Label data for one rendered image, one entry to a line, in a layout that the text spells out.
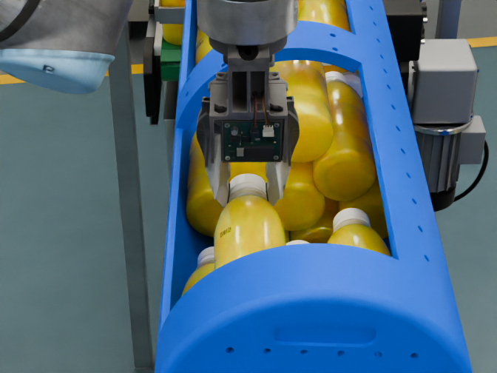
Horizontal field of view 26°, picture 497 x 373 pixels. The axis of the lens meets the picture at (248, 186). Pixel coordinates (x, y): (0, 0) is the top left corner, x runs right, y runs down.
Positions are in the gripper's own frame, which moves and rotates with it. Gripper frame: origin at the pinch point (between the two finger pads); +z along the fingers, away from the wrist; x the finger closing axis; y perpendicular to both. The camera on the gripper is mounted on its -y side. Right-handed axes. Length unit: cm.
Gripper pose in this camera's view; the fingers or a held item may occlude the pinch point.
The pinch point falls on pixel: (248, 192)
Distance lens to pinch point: 110.1
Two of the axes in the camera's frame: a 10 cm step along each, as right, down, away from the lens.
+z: 0.0, 8.1, 5.9
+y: 0.1, 5.9, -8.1
